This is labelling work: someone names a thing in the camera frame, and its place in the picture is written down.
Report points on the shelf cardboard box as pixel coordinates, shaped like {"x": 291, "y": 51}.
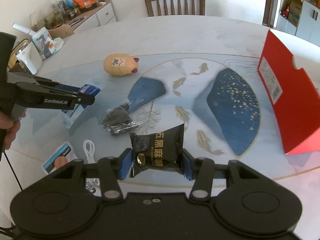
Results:
{"x": 295, "y": 12}

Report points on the white chicken snack packet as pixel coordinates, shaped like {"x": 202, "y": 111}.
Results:
{"x": 57, "y": 158}

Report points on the black sesame snack packet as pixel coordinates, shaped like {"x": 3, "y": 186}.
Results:
{"x": 160, "y": 150}

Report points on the red shoe box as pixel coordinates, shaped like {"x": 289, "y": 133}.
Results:
{"x": 287, "y": 92}

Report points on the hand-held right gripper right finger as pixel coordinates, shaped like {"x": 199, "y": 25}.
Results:
{"x": 186, "y": 166}

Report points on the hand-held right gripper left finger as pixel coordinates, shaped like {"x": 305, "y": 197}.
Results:
{"x": 126, "y": 163}

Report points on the blue snack packet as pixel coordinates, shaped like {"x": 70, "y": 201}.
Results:
{"x": 72, "y": 116}

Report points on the white side cabinet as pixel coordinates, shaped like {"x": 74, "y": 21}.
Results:
{"x": 105, "y": 15}

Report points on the white wipes pack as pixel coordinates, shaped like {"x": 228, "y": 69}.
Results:
{"x": 45, "y": 43}

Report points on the dark glass jar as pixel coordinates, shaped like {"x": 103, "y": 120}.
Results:
{"x": 73, "y": 11}

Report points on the clear bag dark snack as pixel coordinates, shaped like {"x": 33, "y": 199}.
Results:
{"x": 116, "y": 117}

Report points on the yellow pig toy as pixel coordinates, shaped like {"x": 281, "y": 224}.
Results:
{"x": 118, "y": 65}

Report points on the open cardboard box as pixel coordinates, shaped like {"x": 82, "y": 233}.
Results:
{"x": 62, "y": 32}

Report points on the person's left hand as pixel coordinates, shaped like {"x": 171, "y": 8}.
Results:
{"x": 11, "y": 131}

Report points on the white kettle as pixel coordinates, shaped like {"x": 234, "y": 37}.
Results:
{"x": 28, "y": 58}

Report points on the light blue cabinet unit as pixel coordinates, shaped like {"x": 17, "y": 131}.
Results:
{"x": 307, "y": 20}

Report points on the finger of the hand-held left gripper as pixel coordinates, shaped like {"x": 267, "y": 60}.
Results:
{"x": 45, "y": 82}
{"x": 57, "y": 100}

